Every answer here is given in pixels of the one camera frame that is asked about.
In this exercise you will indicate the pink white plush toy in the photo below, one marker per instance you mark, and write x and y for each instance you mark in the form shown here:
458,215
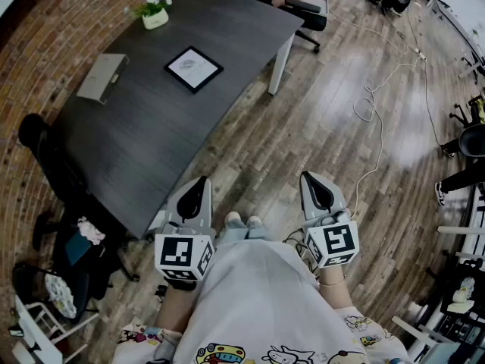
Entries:
91,231

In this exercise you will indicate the black grey office chair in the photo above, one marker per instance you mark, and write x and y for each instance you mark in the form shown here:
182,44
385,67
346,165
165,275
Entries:
308,17

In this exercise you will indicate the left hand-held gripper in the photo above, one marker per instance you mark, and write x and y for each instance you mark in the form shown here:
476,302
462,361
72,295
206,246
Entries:
174,252

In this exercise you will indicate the white power strip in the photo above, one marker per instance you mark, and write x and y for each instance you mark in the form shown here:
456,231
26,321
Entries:
420,55

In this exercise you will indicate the small black chair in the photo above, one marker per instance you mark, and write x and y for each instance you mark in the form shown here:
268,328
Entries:
26,279

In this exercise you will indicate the floral seat cushion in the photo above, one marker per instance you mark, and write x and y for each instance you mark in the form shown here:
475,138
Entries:
60,294

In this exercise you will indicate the black mesh office chair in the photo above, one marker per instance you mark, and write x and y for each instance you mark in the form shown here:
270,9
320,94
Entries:
57,173

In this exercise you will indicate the white pot with flowers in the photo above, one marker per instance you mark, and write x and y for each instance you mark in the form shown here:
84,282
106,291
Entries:
155,19

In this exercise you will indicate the person's white cartoon shirt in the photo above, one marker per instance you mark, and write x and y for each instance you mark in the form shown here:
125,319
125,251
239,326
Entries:
257,298

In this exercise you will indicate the black framed nature print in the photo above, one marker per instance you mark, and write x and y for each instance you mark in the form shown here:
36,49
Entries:
193,68

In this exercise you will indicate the person's right forearm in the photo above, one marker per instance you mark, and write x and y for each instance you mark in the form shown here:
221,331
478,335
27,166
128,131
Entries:
335,296

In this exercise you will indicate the person's foot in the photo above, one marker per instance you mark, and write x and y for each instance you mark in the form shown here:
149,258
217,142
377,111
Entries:
233,216
254,220

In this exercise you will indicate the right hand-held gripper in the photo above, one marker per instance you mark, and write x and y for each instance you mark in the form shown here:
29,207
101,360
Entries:
335,241

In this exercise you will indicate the person's right foot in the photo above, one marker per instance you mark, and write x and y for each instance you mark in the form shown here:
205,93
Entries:
254,220

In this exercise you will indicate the white metal rack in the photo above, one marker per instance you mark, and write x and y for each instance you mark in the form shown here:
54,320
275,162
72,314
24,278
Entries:
454,230

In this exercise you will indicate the teal notebook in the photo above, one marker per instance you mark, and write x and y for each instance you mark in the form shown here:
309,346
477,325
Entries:
77,248

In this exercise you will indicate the person's left foot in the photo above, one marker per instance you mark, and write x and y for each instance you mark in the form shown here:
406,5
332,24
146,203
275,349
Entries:
233,216

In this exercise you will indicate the person's left forearm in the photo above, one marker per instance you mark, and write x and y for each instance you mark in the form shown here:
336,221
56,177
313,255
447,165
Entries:
174,309

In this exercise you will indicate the long white table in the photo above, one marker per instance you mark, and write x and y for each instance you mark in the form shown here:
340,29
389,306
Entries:
454,25

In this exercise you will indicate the grey box with gold clasp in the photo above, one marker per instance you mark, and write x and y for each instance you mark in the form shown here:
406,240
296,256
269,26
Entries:
100,76

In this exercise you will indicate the black and yellow chair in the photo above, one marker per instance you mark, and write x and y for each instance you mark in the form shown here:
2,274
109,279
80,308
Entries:
478,106

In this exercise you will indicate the black wristband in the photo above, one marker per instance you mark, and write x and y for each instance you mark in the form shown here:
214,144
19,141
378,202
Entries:
182,284

